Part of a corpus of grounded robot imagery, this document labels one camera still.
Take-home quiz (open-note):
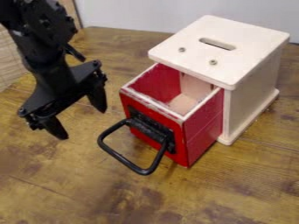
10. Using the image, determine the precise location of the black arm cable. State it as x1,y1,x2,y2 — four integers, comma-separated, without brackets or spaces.
64,43,86,63

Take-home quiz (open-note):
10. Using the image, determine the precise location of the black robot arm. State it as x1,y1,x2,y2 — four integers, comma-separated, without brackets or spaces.
0,0,108,140

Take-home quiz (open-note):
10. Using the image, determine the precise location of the white wooden drawer box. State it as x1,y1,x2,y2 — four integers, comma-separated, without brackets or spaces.
148,15,289,145

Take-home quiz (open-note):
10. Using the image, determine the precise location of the black metal drawer handle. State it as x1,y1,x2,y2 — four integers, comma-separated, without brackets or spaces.
97,106,176,177

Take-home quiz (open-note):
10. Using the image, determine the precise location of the red drawer front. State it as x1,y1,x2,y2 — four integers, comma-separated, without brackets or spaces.
119,63,224,167

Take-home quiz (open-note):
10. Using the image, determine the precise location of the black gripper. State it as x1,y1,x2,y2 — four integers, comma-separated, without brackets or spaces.
17,56,108,140

